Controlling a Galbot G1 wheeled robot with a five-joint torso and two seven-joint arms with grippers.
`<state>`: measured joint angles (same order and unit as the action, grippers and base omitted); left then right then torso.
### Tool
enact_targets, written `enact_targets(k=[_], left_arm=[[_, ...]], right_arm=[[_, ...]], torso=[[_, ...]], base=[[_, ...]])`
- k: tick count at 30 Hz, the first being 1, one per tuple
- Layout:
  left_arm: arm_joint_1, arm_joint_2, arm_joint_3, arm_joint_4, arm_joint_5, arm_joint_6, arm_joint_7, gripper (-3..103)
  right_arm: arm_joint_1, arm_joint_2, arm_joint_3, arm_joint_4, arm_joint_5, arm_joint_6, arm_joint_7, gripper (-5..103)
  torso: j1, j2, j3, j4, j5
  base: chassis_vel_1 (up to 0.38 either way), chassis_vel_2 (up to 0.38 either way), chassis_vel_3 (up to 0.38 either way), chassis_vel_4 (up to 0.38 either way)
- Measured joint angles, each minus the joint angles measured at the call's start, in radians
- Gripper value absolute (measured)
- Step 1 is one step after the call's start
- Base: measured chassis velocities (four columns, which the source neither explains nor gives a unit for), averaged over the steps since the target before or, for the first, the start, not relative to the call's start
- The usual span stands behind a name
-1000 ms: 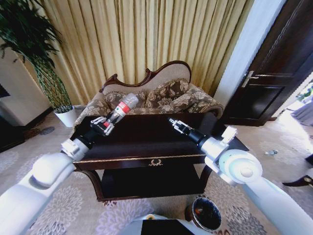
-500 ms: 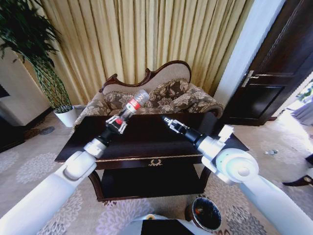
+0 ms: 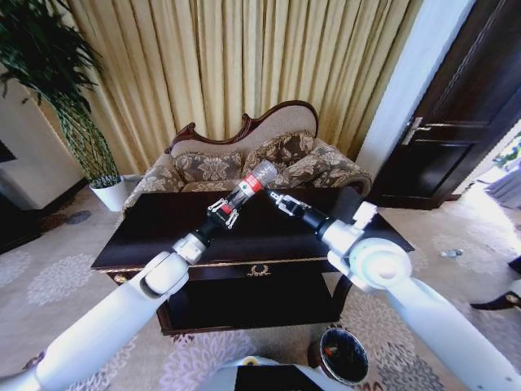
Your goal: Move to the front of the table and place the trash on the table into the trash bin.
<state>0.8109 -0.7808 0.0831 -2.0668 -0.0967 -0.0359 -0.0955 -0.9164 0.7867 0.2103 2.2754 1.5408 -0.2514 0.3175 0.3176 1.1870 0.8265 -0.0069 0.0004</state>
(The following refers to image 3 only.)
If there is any dark wooden table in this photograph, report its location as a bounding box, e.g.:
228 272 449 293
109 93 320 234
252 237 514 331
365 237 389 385
90 186 416 337

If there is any floral brown cushion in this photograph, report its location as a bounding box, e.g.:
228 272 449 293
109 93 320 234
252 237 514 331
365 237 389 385
173 149 246 185
280 148 345 190
243 131 317 174

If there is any floral sofa carved wood frame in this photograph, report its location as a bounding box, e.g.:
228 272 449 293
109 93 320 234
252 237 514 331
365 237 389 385
120 99 374 213

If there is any clear plastic bottle red label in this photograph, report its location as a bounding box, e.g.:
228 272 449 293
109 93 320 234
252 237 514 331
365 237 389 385
219 160 278 216

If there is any dark wooden chair leg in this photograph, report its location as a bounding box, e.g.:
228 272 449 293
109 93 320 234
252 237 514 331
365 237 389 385
469 255 521 313

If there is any yellow pleated curtain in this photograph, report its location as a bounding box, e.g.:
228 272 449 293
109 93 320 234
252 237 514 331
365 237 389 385
66 0 425 177

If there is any white plant pot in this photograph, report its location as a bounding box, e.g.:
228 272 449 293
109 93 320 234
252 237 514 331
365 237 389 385
88 174 129 213

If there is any round dark trash bin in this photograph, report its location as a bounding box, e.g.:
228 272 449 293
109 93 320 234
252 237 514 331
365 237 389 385
318 325 370 386

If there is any dark wooden door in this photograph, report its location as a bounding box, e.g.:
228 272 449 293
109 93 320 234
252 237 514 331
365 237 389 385
367 0 521 211

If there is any green leafy plant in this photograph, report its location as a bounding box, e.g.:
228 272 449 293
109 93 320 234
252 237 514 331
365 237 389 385
0 0 121 189

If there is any brass door handle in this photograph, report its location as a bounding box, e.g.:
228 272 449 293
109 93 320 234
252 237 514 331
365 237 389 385
401 116 432 146

